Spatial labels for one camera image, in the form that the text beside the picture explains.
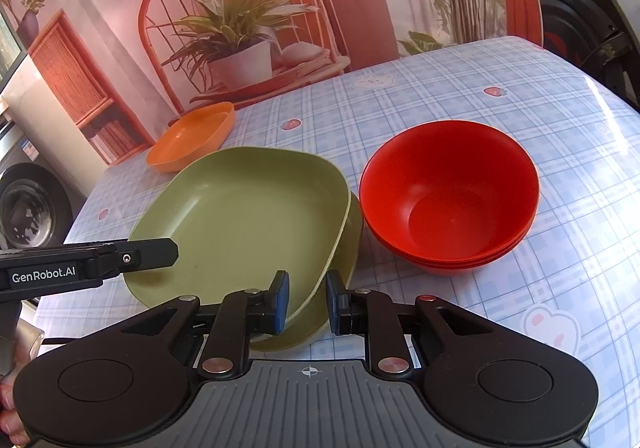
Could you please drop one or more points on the person's left hand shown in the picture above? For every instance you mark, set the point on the person's left hand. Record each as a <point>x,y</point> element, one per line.
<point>7,403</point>

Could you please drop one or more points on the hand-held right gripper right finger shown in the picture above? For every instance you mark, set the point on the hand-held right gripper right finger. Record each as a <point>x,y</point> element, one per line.
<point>332,300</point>

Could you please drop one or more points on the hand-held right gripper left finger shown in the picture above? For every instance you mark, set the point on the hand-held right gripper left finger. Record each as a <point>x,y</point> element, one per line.
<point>282,300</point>

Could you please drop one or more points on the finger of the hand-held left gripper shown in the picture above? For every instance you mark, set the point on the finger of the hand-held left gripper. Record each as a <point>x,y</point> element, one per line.
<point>145,255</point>

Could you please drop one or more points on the red bowl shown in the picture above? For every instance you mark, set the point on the red bowl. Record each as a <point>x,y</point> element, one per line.
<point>440,264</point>
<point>445,272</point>
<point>450,188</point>

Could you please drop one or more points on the green square bowl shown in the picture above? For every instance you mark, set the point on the green square bowl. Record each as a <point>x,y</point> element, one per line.
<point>240,213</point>

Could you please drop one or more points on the black exercise bike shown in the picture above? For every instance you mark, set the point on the black exercise bike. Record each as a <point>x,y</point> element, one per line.
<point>590,28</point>

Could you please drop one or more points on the green plate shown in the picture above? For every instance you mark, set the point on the green plate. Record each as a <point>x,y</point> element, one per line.
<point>354,238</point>

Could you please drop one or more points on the orange square bowl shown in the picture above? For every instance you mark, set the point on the orange square bowl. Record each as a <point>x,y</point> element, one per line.
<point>195,138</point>

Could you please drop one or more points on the black framed window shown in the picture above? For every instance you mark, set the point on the black framed window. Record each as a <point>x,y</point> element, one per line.
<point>7,43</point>

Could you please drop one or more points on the blue checked tablecloth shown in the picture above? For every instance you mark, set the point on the blue checked tablecloth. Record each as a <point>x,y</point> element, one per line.
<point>575,253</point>

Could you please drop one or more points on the grey washing machine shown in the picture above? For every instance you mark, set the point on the grey washing machine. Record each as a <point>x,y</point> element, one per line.
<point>30,208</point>

